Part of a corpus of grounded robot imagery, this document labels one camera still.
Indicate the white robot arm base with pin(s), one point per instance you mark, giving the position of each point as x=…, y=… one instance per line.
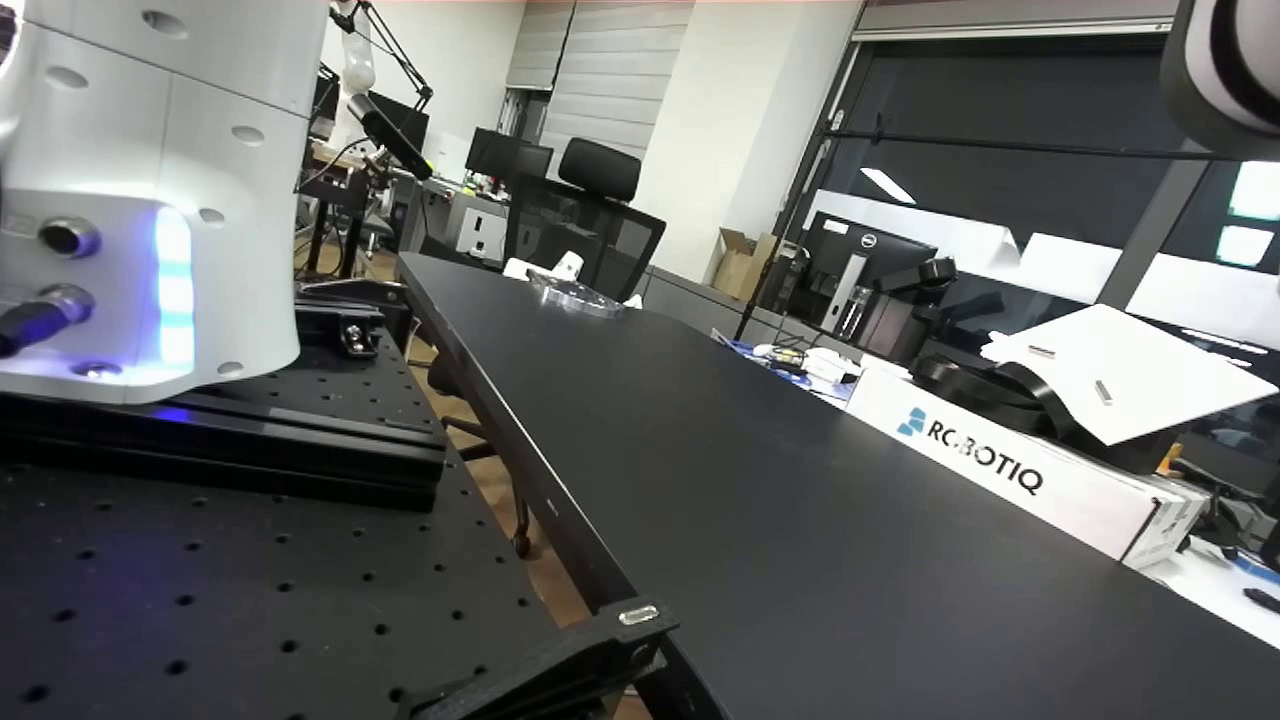
x=148, y=157

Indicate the clear plastic item on table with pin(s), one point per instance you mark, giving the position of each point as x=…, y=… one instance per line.
x=572, y=299

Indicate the brown cardboard box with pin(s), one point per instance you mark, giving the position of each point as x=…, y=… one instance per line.
x=737, y=260

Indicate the black office chair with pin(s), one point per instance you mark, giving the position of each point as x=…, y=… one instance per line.
x=590, y=209

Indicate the black computer monitor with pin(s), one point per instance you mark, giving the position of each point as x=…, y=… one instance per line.
x=504, y=157

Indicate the white Robotiq cardboard box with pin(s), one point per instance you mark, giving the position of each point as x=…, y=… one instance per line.
x=1124, y=517

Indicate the black bag on box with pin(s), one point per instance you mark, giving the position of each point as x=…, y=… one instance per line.
x=1003, y=393

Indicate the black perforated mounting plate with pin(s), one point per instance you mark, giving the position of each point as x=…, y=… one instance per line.
x=280, y=549

